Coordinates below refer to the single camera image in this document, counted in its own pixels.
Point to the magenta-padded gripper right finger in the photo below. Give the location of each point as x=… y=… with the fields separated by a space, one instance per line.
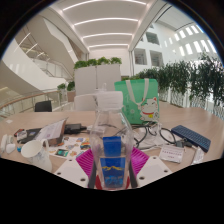
x=154 y=170

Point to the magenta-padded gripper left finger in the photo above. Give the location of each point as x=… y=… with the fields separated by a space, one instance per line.
x=70 y=171

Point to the clear blue-labelled water bottle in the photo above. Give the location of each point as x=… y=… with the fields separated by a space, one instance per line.
x=111 y=133

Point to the colourful sticker sheet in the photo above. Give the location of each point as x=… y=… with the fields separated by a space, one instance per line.
x=71 y=148

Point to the white printed card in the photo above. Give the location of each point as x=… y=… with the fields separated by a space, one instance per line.
x=171 y=154

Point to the white paper cup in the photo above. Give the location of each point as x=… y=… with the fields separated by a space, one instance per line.
x=36 y=153

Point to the black power adapter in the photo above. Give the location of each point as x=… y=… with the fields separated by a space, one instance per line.
x=72 y=128

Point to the standing open booklet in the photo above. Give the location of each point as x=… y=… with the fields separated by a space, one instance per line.
x=51 y=131

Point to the clear plastic packet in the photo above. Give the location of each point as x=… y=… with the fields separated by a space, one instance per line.
x=198 y=156

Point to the black flat wallet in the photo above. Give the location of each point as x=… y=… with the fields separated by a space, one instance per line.
x=32 y=134

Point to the white computer mouse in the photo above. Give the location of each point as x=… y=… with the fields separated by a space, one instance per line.
x=10 y=148

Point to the white chair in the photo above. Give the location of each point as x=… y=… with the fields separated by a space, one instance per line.
x=85 y=102

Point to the black chair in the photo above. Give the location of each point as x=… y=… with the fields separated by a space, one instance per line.
x=43 y=106

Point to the green cat-print tote bag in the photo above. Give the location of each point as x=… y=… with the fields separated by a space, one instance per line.
x=136 y=100

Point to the white power strip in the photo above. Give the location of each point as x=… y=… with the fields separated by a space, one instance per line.
x=3 y=144

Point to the small white paper tag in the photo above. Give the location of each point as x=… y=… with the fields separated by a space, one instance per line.
x=8 y=121

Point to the small potted plant box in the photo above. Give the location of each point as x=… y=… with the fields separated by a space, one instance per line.
x=70 y=91

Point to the clear white-lidded shaker bottle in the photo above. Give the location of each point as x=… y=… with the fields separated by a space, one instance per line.
x=103 y=87

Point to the white planter cabinet with plants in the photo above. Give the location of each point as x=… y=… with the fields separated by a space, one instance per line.
x=96 y=78

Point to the row of green hedge plants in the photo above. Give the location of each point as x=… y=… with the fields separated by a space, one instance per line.
x=186 y=78

